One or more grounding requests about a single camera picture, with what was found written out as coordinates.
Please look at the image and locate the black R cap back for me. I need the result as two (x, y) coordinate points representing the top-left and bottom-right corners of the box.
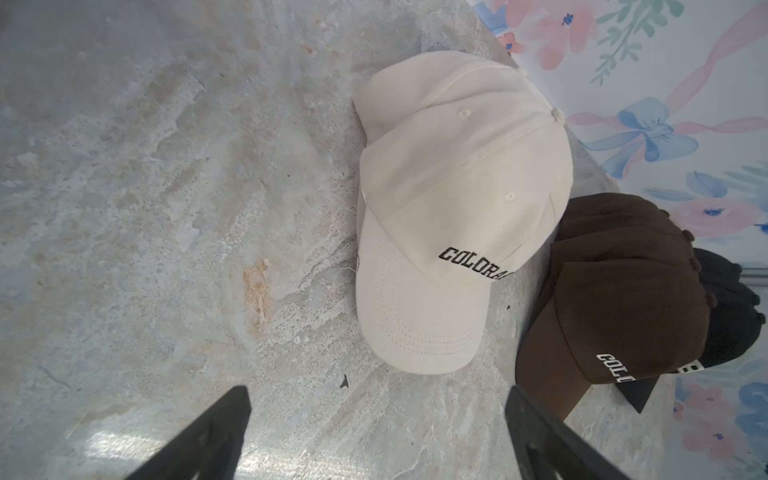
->
(614, 247), (767, 415)

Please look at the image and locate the cream Colorado cap back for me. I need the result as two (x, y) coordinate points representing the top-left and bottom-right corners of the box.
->
(353, 51), (528, 143)

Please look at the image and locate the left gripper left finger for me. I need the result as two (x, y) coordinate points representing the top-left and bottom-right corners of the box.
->
(127, 385), (251, 480)

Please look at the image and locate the brown Colorado cap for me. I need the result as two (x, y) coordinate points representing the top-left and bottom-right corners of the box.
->
(515, 193), (716, 419)

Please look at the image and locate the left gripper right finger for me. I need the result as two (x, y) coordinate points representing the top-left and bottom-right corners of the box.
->
(505, 386), (628, 480)

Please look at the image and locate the cream colorado cap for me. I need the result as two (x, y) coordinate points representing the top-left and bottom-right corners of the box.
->
(355, 80), (573, 375)
(353, 51), (528, 143)

